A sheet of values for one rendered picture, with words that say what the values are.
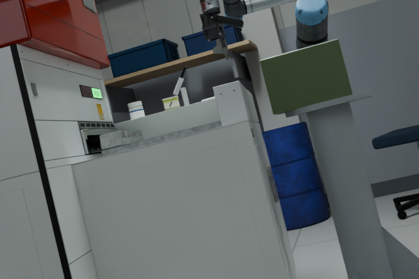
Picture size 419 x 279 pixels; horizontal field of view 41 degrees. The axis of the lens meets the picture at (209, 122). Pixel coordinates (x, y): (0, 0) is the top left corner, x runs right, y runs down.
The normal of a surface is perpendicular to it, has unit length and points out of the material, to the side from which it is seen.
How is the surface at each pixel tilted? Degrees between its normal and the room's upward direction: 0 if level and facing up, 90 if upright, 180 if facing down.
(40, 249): 90
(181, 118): 90
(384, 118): 90
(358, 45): 90
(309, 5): 54
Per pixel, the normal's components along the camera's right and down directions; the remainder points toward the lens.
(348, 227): -0.62, 0.12
